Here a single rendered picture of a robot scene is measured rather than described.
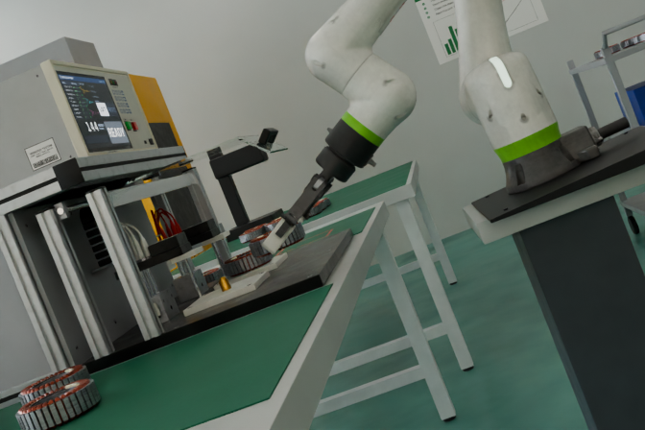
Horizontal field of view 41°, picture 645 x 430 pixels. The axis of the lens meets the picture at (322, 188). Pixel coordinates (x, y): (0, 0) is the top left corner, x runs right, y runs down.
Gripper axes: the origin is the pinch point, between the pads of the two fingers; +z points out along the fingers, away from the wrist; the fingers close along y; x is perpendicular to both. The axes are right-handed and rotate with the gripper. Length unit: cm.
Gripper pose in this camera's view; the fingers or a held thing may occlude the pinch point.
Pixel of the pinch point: (278, 237)
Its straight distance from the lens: 170.8
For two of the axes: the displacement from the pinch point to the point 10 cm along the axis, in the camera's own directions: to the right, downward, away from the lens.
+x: -7.9, -6.1, 0.5
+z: -6.0, 7.8, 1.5
